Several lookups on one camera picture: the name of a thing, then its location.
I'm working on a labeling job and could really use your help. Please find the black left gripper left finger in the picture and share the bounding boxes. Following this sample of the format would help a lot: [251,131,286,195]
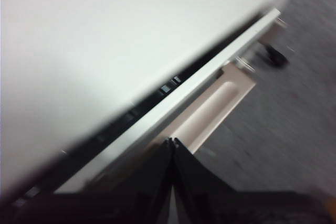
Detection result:
[14,137,174,224]

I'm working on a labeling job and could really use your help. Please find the black oven foot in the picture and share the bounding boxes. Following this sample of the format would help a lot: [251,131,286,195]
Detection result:
[264,45,289,68]

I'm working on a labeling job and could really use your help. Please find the white Toshiba toaster oven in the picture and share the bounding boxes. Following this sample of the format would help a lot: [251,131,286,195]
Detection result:
[0,0,302,209]

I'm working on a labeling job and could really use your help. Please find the beige oven door handle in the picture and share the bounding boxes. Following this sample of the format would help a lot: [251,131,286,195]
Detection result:
[170,60,257,154]

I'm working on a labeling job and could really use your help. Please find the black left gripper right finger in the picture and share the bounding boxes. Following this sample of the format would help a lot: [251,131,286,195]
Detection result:
[172,137,329,224]

